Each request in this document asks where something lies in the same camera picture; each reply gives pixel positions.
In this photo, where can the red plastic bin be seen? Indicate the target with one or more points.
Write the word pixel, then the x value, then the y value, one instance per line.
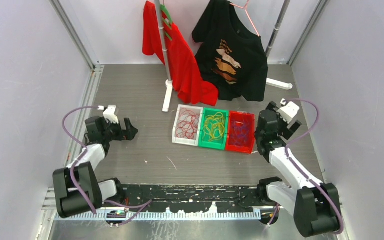
pixel 240 132

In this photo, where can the right metal rack pole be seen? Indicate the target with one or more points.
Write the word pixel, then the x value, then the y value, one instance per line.
pixel 277 27

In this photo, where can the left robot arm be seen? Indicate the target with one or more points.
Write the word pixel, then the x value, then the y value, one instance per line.
pixel 76 187

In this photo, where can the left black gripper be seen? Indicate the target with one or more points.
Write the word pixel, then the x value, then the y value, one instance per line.
pixel 129 132

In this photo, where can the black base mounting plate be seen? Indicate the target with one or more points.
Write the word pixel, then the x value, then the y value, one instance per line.
pixel 190 199

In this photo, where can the green clothes hanger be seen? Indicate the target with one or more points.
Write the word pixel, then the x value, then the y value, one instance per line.
pixel 167 22

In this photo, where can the metal clothes rack pole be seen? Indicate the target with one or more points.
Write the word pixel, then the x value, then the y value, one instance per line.
pixel 161 21

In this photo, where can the red t-shirt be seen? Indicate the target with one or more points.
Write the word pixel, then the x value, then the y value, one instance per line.
pixel 184 71

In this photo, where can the white plastic bin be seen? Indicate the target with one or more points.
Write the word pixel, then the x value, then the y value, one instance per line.
pixel 186 127

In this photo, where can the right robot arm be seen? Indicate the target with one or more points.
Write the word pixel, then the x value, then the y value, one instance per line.
pixel 313 204

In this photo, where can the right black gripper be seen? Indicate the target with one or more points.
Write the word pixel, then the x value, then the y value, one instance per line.
pixel 283 132

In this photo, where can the pink clothes hanger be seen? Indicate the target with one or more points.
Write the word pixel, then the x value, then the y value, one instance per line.
pixel 245 8

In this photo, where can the black printed t-shirt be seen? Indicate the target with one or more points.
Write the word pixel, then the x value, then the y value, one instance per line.
pixel 230 57

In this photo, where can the green plastic bin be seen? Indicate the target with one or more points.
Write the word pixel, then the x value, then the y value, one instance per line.
pixel 214 129

